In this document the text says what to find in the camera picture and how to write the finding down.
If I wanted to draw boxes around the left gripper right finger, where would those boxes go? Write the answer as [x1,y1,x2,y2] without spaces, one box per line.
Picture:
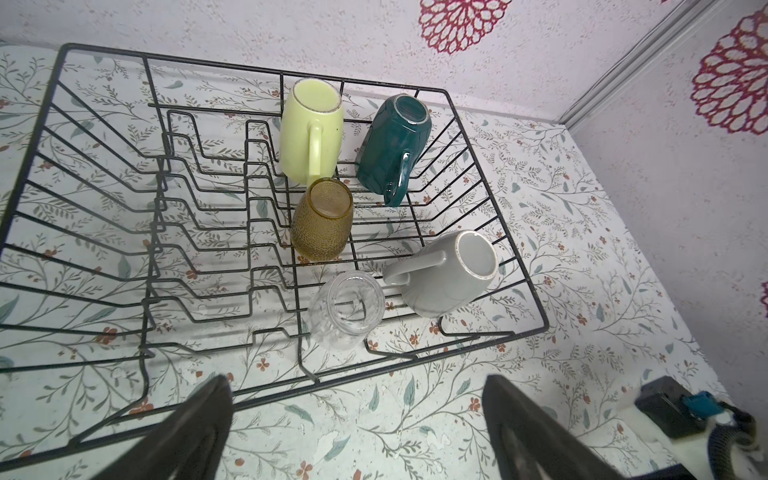
[482,375,622,479]

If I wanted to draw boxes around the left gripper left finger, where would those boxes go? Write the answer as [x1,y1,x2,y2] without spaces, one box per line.
[96,375,233,479]

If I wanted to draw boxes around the grey mug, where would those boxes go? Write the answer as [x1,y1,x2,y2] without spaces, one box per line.
[382,230,499,318]

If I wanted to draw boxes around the clear glass cup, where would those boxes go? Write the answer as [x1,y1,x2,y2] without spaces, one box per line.
[305,270,385,351]

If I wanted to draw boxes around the amber glass cup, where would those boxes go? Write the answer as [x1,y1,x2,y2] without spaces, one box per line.
[290,177,354,262]

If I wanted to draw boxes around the light green mug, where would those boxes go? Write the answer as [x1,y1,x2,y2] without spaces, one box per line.
[279,78,343,185]

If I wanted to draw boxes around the dark green mug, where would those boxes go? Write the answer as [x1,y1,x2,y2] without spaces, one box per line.
[355,94,432,207]

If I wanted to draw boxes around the black wire dish rack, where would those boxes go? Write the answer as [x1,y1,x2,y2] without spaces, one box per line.
[1,44,549,479]

